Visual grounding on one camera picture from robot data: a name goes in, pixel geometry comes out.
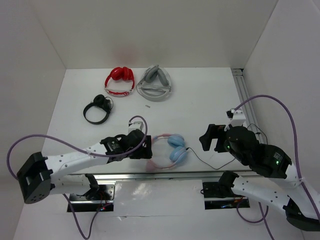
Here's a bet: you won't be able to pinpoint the thin black headphone cable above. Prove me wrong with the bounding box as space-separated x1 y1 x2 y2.
186 123 267 171

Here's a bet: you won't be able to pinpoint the pink blue cat-ear headphones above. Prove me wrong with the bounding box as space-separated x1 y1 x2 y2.
145 133 187 171

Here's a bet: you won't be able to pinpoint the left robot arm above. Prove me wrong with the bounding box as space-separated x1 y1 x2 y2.
16 129 152 204

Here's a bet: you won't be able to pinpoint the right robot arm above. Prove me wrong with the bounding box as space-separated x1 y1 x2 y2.
199 124 320 232

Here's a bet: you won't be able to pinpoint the black headphones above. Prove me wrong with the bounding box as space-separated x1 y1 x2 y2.
82 94 114 125

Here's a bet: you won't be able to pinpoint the grey white headphones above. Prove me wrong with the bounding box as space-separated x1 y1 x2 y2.
136 65 172 102

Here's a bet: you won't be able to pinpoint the red headphones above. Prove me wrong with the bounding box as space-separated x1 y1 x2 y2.
104 66 135 98

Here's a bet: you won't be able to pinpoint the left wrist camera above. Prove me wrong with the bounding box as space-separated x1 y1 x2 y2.
128 120 145 134

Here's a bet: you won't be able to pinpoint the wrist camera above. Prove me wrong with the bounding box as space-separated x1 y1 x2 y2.
224 108 246 132
128 120 145 134

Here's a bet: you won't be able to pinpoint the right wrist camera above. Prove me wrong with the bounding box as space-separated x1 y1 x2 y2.
224 108 246 132

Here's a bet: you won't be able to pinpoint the aluminium side rail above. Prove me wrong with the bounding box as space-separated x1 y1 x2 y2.
231 68 266 166

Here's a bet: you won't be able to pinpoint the aluminium front rail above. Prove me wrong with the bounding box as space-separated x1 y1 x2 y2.
62 168 253 182

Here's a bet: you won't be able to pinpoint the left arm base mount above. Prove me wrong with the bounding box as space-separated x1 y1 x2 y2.
68 173 116 213

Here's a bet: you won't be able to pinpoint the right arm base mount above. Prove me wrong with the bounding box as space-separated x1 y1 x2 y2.
200 182 250 210

